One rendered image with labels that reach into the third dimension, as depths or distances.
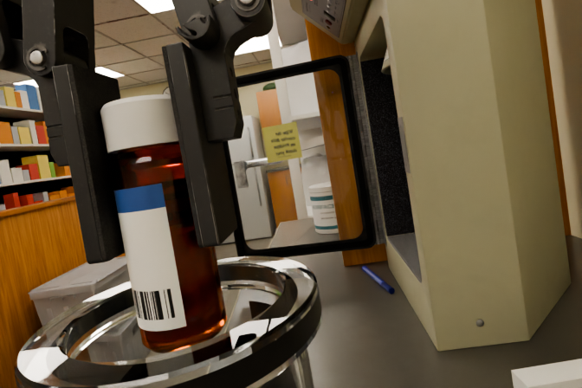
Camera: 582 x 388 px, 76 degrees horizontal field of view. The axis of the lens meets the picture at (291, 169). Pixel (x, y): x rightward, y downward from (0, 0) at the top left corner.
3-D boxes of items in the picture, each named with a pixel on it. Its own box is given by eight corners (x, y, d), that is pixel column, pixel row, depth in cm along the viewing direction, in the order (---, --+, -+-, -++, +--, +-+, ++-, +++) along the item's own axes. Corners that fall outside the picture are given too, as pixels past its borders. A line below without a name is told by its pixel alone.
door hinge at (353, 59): (384, 242, 78) (355, 54, 76) (387, 246, 76) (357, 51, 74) (377, 243, 78) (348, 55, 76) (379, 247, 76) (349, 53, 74)
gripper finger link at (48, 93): (57, 23, 13) (-20, 38, 14) (82, 162, 14) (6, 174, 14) (83, 35, 15) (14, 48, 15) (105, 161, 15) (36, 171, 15)
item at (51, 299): (151, 296, 272) (143, 252, 271) (105, 339, 212) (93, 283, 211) (97, 304, 276) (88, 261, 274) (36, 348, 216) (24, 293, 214)
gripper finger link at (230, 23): (194, 15, 15) (268, -1, 14) (216, 142, 15) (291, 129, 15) (180, -1, 13) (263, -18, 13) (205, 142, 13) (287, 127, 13)
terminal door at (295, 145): (378, 247, 77) (347, 53, 75) (238, 262, 83) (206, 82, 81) (378, 246, 78) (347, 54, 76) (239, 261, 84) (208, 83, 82)
